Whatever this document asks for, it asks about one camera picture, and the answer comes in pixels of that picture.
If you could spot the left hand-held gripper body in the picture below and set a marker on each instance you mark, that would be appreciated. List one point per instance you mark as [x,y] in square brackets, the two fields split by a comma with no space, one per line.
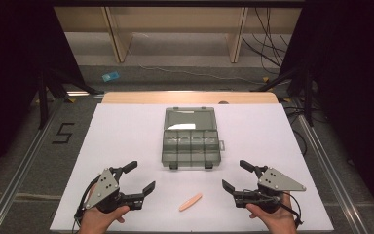
[105,185]

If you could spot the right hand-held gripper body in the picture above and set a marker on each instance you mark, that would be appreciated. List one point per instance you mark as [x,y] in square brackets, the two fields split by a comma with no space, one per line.
[274,182]

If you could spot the person's left hand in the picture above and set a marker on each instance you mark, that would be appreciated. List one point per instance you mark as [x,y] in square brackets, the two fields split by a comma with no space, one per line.
[99,221]

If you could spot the person's right hand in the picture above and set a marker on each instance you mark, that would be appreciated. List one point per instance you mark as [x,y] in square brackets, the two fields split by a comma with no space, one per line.
[277,221]

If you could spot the white sheet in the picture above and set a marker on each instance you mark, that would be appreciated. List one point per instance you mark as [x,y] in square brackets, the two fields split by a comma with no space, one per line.
[136,136]

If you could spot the small peach oblong piece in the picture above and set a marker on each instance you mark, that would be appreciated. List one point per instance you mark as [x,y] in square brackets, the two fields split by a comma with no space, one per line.
[190,202]

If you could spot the clear grey compartment box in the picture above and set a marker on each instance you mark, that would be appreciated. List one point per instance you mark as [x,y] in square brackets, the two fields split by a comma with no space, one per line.
[191,139]

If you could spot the yellow tape piece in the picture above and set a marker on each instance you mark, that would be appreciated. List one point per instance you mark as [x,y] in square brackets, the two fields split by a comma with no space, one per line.
[265,79]
[71,100]
[286,99]

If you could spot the light wooden table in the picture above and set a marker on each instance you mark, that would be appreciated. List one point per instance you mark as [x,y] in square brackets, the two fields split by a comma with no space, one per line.
[175,97]

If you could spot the small blue card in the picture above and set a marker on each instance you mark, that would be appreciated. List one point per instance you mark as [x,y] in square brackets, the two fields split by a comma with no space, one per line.
[110,76]

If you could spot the black metal stand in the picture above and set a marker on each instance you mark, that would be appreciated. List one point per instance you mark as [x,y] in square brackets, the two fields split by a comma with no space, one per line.
[306,91]
[44,94]

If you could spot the dark curtain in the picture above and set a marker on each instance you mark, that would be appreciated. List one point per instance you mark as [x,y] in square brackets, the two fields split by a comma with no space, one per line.
[13,65]
[354,81]

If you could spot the metal floor rail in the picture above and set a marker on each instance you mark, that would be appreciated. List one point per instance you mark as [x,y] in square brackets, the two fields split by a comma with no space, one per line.
[19,175]
[331,175]

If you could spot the light wooden furniture frame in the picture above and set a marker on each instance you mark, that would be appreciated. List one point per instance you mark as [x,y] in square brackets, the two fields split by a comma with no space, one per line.
[120,39]

